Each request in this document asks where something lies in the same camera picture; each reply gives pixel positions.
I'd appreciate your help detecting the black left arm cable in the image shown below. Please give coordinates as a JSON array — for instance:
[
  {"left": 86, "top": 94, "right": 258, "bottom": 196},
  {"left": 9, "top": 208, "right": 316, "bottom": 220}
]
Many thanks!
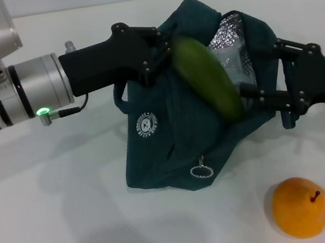
[{"left": 48, "top": 94, "right": 92, "bottom": 121}]

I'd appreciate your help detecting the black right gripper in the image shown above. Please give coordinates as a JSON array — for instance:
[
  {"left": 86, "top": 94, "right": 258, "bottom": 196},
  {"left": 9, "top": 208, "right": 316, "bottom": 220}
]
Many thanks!
[{"left": 231, "top": 31, "right": 325, "bottom": 127}]

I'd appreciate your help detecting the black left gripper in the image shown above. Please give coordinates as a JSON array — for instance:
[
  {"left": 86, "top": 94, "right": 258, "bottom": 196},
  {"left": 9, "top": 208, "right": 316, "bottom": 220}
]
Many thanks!
[{"left": 54, "top": 14, "right": 180, "bottom": 100}]

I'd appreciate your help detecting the clear blue-rimmed food container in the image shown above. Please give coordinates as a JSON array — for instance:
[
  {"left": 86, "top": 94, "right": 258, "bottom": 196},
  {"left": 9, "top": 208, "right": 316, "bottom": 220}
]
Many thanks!
[{"left": 210, "top": 42, "right": 254, "bottom": 94}]

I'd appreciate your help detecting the dark blue lunch bag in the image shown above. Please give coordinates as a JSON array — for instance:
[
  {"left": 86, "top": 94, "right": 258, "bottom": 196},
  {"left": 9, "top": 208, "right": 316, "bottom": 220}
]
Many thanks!
[{"left": 97, "top": 0, "right": 312, "bottom": 202}]

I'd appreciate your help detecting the green cucumber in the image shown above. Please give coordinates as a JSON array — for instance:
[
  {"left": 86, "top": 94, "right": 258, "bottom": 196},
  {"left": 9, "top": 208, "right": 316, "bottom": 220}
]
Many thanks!
[{"left": 169, "top": 27, "right": 247, "bottom": 133}]

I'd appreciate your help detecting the orange pear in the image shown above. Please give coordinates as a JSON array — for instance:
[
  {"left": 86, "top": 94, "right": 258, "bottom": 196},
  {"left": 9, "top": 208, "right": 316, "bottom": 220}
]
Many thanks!
[{"left": 268, "top": 172, "right": 325, "bottom": 243}]

